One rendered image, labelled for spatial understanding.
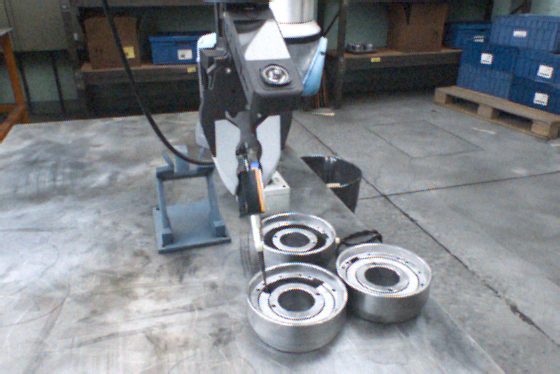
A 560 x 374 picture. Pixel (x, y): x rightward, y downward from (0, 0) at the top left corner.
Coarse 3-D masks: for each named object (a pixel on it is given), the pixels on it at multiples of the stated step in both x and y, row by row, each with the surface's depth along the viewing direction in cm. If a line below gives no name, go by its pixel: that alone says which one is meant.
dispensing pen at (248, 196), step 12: (240, 144) 52; (240, 180) 50; (252, 180) 50; (240, 192) 51; (252, 192) 50; (240, 204) 52; (252, 204) 49; (240, 216) 52; (252, 216) 51; (252, 228) 51; (264, 264) 51; (264, 276) 50
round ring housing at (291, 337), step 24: (288, 264) 53; (288, 288) 51; (312, 288) 51; (336, 288) 51; (288, 312) 47; (312, 312) 47; (336, 312) 46; (264, 336) 46; (288, 336) 45; (312, 336) 45
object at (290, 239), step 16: (272, 224) 64; (288, 224) 64; (304, 224) 64; (320, 224) 63; (288, 240) 62; (304, 240) 62; (256, 256) 59; (272, 256) 56; (288, 256) 55; (304, 256) 55; (320, 256) 56
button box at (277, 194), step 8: (272, 176) 75; (280, 176) 75; (272, 184) 72; (280, 184) 72; (264, 192) 70; (272, 192) 70; (280, 192) 71; (288, 192) 71; (272, 200) 71; (280, 200) 71; (288, 200) 72; (272, 208) 72; (280, 208) 72; (288, 208) 72; (264, 216) 72
